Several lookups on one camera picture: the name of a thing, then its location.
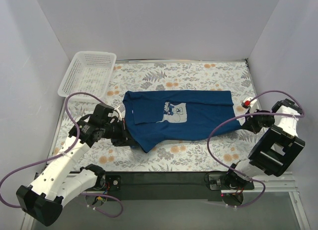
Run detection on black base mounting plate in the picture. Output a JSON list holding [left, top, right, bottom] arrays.
[[106, 171, 254, 202]]

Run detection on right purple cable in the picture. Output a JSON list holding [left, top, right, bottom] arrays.
[[206, 90, 306, 212]]

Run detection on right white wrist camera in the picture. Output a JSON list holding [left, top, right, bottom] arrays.
[[241, 97, 259, 113]]

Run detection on aluminium frame rail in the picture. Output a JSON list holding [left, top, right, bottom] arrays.
[[29, 171, 299, 195]]

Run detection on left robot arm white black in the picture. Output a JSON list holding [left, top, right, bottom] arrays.
[[16, 103, 135, 226]]

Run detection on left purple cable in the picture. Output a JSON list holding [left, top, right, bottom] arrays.
[[0, 92, 124, 218]]

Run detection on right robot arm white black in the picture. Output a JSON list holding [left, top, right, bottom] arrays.
[[224, 98, 305, 189]]

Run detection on blue t shirt cartoon print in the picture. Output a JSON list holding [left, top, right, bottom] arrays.
[[123, 90, 241, 153]]

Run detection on purple cable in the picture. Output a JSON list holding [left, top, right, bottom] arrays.
[[206, 90, 306, 212], [0, 92, 124, 218]]

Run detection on white plastic perforated basket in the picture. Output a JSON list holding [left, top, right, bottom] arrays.
[[58, 51, 117, 99]]

